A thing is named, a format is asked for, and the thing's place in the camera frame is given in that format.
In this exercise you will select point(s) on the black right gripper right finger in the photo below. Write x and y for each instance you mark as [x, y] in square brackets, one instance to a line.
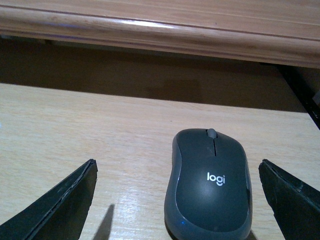
[295, 204]

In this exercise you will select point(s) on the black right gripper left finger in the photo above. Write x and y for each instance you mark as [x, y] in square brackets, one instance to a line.
[59, 214]

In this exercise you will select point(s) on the dark grey logi mouse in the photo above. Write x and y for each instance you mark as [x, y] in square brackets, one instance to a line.
[209, 194]

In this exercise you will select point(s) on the wooden pull-out keyboard tray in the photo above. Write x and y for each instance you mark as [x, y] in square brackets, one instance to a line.
[63, 105]

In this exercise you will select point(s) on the wooden desk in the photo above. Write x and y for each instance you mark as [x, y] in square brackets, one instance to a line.
[272, 31]

